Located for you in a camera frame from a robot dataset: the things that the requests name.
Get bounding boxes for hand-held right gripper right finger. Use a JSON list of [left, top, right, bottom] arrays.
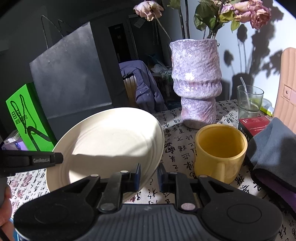
[[157, 163, 235, 212]]

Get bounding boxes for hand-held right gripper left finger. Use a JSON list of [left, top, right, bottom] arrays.
[[61, 163, 142, 212]]

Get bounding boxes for cream round plate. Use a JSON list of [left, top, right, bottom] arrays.
[[46, 107, 165, 203]]

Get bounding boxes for person's left hand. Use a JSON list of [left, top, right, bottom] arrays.
[[0, 185, 13, 234]]

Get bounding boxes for purple tissue pack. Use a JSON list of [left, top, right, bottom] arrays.
[[0, 139, 29, 151]]

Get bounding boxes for small flat white box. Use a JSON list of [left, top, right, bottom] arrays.
[[3, 130, 22, 145]]

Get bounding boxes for green paper bag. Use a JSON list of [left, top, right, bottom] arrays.
[[6, 83, 58, 152]]

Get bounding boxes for yellow mug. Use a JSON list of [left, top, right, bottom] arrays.
[[194, 123, 248, 183]]

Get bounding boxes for blue bowl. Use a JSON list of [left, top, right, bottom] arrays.
[[13, 228, 26, 241]]

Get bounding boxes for wooden chair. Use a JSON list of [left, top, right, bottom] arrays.
[[124, 75, 139, 108]]

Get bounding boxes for purple-blue jacket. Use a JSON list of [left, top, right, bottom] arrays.
[[119, 60, 168, 114]]

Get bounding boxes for dark grey paper bag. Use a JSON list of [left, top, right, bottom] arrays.
[[29, 15, 121, 121]]

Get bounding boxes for purple textured vase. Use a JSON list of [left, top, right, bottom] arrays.
[[169, 39, 223, 129]]

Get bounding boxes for red and black box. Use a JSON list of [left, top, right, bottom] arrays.
[[238, 116, 271, 142]]

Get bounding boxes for clear drinking glass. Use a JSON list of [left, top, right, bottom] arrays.
[[237, 85, 264, 121]]

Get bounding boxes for grey and purple pouch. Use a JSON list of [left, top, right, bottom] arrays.
[[245, 117, 296, 210]]

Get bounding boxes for clear drinking straw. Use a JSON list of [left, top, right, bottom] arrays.
[[240, 77, 251, 107]]

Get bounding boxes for yellow-green packet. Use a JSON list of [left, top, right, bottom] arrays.
[[260, 98, 275, 116]]

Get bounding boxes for beige ribbed case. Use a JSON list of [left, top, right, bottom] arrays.
[[273, 47, 296, 132]]

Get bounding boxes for dried pink rose bouquet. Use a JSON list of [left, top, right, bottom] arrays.
[[133, 0, 271, 40]]

